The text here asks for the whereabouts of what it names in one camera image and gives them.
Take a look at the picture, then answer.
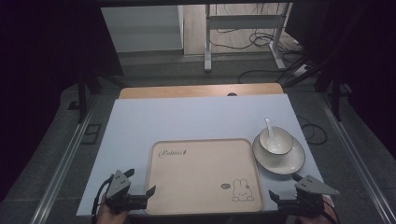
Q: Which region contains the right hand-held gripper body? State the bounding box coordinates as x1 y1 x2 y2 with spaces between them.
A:
278 174 341 217

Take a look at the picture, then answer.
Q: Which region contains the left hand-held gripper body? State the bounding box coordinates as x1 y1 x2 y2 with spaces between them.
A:
105 169 148 215

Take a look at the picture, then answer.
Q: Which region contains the person's left hand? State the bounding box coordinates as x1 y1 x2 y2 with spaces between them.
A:
96 202 129 224

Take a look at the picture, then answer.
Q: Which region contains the person's right hand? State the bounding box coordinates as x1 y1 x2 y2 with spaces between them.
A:
297 195 338 224

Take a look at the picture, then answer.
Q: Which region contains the white plate with dark rim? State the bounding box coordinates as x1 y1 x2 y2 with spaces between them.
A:
251 133 306 175

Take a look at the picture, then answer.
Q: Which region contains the white bowl with dark rim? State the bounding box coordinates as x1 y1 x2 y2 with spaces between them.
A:
258 125 294 156

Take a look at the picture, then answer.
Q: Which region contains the white ceramic spoon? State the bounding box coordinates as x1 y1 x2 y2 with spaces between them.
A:
263 118 277 147

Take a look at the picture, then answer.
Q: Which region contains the beige tray with rabbit print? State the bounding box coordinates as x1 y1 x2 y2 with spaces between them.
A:
145 138 265 216

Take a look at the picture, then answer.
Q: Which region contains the white table cover sheet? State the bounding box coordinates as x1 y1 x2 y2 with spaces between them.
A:
76 93 325 217

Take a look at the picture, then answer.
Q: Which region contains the black metal stand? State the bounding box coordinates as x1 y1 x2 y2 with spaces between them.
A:
313 59 353 123
76 69 127 124

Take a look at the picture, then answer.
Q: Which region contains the dark curtain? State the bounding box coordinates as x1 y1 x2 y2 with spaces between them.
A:
0 0 124 200
284 0 396 160

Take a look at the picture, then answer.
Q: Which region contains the white cabinet panel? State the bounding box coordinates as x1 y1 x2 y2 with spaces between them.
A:
100 5 185 54

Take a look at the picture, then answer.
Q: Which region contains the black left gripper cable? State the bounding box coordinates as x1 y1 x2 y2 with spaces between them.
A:
91 175 115 224

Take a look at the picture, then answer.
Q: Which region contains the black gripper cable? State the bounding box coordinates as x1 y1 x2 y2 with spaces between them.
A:
91 175 115 224
322 200 341 224

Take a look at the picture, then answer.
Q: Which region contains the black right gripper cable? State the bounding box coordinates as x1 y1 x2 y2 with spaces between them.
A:
322 200 341 224

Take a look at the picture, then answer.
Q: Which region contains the black looped floor cable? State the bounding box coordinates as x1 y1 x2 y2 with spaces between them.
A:
296 115 329 146

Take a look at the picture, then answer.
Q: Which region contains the aluminium floor rail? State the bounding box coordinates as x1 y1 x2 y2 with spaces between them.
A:
30 95 98 224
319 92 396 224

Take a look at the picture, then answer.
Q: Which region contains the black floor socket frame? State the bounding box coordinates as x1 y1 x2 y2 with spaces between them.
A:
79 123 103 146

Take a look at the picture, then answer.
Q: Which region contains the black floor cables bundle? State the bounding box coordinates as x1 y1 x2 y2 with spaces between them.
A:
208 28 304 63

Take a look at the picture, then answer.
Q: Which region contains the white metal desk frame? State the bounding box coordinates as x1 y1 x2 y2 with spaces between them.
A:
203 3 293 73

